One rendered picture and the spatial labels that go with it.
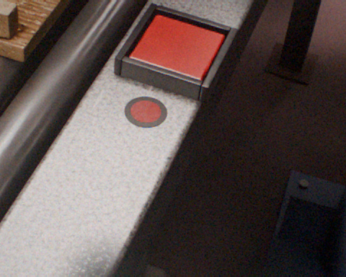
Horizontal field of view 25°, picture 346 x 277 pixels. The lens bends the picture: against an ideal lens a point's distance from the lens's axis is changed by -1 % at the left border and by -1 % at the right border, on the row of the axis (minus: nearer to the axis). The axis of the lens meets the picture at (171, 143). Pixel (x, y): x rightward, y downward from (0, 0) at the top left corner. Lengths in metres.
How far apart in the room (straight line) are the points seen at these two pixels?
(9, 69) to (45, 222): 0.15
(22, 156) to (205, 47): 0.17
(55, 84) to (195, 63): 0.11
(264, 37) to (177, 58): 1.51
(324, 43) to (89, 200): 1.66
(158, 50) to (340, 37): 1.59
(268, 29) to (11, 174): 1.64
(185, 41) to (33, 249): 0.22
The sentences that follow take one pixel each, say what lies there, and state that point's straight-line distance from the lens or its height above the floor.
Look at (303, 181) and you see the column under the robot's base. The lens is 1.74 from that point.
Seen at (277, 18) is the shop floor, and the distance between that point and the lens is 2.18.
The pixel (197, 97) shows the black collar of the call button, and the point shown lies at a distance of 0.58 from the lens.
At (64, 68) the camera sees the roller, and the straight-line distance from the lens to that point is 0.60.
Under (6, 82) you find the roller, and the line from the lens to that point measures 0.61.
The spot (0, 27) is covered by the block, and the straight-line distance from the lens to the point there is 0.60.
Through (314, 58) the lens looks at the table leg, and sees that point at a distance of 2.07.
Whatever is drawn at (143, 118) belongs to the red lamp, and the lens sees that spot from 0.57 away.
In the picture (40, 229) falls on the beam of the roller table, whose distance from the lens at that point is 0.51.
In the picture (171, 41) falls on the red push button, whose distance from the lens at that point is 0.61.
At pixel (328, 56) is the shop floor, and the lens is 2.10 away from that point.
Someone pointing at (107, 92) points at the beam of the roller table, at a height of 0.91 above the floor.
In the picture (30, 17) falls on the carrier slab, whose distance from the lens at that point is 0.62.
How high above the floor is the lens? 1.33
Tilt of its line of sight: 48 degrees down
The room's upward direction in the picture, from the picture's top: 7 degrees clockwise
